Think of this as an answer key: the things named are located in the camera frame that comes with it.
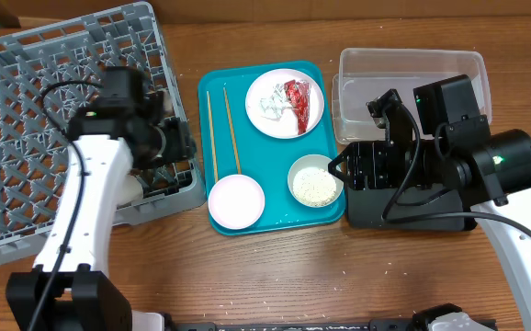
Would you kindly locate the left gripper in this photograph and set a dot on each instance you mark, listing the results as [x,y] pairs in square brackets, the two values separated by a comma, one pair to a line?
[183,144]

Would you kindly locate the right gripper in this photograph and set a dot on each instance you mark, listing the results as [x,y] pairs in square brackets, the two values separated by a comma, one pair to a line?
[357,166]

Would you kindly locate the white paper cup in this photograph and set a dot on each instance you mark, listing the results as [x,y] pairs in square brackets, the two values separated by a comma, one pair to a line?
[129,191]

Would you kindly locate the white rice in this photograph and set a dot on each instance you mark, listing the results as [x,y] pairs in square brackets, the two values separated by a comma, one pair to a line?
[314,187]

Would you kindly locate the grey-green bowl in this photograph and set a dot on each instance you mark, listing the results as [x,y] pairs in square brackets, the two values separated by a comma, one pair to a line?
[313,160]

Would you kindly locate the white tissue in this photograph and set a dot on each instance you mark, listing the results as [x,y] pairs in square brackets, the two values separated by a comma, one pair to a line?
[273,106]

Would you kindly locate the red snack wrapper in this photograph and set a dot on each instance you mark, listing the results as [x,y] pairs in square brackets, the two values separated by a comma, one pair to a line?
[298,96]

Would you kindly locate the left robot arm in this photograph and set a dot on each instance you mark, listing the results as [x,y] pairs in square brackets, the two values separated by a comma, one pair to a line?
[68,288]

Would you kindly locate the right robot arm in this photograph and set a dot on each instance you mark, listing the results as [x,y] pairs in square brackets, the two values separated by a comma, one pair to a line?
[441,163]

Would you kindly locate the grey dishwasher rack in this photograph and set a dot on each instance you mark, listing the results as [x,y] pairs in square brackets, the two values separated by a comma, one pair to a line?
[46,74]

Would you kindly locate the teal plastic tray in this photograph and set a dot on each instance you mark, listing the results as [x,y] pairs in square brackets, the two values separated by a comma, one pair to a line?
[265,159]

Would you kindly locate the black tray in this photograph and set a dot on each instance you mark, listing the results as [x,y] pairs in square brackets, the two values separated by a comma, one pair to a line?
[364,208]

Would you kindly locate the small pink plate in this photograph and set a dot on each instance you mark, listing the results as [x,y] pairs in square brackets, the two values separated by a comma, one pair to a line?
[236,202]

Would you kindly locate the clear plastic bin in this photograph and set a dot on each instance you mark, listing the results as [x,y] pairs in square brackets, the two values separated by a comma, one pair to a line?
[366,73]

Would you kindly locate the large white plate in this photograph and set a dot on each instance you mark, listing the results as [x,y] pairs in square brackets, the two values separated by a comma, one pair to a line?
[286,127]

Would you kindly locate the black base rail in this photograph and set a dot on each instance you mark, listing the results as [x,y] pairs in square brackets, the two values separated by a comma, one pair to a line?
[398,324]

